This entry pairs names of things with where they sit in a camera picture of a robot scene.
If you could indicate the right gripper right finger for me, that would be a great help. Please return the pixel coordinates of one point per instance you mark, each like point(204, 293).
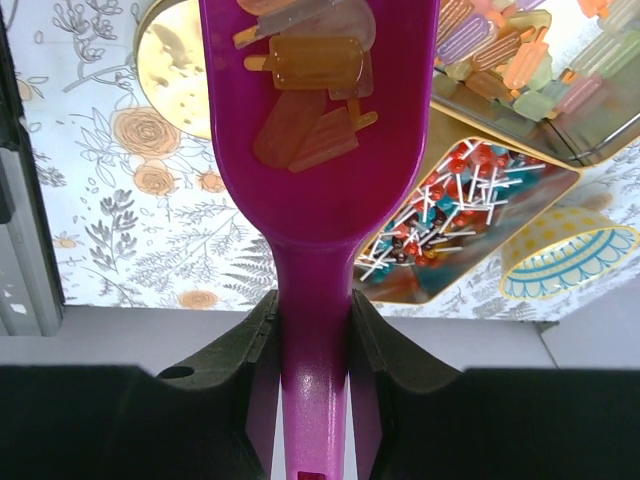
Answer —
point(416, 417)

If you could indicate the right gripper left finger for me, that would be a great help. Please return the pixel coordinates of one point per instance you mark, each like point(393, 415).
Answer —
point(210, 416)

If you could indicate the tin of lollipop candies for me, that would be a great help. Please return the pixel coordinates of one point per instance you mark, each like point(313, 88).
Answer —
point(465, 206)

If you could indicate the magenta plastic scoop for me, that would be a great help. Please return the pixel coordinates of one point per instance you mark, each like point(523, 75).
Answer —
point(314, 221)

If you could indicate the tin of popsicle candies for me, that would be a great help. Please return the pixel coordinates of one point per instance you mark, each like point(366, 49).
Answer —
point(560, 78)

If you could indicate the gold jar lid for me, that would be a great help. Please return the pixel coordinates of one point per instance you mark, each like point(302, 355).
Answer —
point(169, 56)

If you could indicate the floral table mat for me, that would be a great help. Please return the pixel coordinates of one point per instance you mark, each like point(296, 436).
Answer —
point(138, 213)

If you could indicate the yellow teal patterned bowl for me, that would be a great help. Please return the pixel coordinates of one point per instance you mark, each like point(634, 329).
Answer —
point(562, 249)

